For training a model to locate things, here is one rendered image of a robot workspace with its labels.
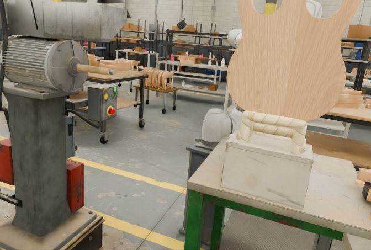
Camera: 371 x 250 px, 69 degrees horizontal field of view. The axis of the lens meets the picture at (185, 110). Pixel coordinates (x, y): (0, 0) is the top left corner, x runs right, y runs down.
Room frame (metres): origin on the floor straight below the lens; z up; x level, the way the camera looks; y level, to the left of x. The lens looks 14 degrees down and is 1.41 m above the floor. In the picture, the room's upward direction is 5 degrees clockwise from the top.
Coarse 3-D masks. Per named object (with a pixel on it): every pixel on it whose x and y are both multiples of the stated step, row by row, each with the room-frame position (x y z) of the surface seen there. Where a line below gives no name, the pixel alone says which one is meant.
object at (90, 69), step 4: (80, 68) 1.29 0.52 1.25; (84, 68) 1.28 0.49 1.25; (88, 68) 1.27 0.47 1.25; (92, 68) 1.26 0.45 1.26; (96, 68) 1.26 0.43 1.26; (100, 68) 1.25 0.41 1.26; (104, 68) 1.25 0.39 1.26; (108, 68) 1.24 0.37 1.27; (92, 72) 1.27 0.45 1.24; (96, 72) 1.26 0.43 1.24; (100, 72) 1.25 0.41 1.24; (104, 72) 1.24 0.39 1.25; (108, 72) 1.23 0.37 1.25
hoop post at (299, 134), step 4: (300, 128) 0.79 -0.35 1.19; (304, 128) 0.79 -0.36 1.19; (296, 132) 0.79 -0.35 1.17; (300, 132) 0.79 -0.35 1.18; (304, 132) 0.79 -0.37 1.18; (296, 136) 0.79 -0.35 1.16; (300, 136) 0.79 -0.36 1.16; (304, 136) 0.79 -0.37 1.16; (296, 140) 0.79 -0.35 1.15; (300, 140) 0.79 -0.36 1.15; (292, 144) 0.80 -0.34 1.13; (296, 144) 0.79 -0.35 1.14; (300, 144) 0.79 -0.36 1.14; (292, 148) 0.80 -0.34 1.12; (296, 148) 0.79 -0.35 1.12; (292, 152) 0.80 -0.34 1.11; (296, 152) 0.79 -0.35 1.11
